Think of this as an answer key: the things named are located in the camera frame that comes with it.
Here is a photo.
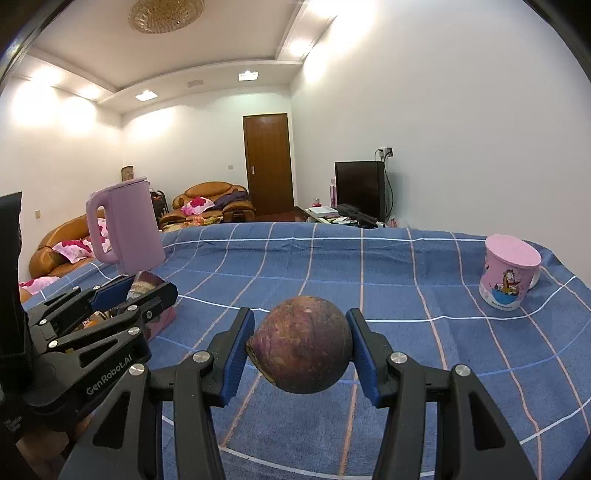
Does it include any pink cartoon cup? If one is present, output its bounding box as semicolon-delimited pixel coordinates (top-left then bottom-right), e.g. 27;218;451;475
479;234;542;311

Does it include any pink metal tin box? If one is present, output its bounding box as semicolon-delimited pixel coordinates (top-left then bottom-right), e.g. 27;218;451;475
81;300;178;344

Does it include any person's left hand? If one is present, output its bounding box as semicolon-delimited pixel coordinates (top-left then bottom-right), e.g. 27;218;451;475
16;412;100;469

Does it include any long brown leather sofa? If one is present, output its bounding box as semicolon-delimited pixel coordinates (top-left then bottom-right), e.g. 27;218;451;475
29;215;109;278

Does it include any blue plaid tablecloth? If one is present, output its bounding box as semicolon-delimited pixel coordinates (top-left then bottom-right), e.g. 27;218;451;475
21;222;591;480

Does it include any golden ceiling chandelier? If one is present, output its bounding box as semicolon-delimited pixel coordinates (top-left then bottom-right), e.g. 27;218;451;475
128;0;205;34

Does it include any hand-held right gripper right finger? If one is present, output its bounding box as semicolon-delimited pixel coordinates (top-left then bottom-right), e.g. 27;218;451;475
346;308;539;480

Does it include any tv stand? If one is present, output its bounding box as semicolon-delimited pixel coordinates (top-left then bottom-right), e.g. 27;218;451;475
305;205;393;229

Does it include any pink electric kettle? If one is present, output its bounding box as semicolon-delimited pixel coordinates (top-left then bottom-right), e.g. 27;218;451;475
85;176;166;277

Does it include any black power cable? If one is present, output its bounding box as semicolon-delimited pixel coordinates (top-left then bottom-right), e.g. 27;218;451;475
383;158;396;220

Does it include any black television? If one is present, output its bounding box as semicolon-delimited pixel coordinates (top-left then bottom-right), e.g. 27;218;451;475
335;161;386;221

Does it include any brown wooden door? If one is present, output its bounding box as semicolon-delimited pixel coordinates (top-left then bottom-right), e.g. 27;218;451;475
243;113;295;215

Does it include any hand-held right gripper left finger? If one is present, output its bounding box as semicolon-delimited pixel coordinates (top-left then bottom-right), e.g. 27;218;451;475
58;307;256;480

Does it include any purple cloth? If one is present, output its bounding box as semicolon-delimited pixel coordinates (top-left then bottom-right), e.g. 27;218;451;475
213;191;254;210

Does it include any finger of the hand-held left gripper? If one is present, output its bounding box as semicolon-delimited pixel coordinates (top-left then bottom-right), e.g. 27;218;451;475
48;283;179;367
28;275;136;334

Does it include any round purple sweet potato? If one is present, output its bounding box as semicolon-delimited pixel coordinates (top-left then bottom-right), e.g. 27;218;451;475
246;296;354;394

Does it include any brown leather two-seat sofa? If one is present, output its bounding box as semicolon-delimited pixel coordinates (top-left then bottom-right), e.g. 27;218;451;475
159;181;256;227

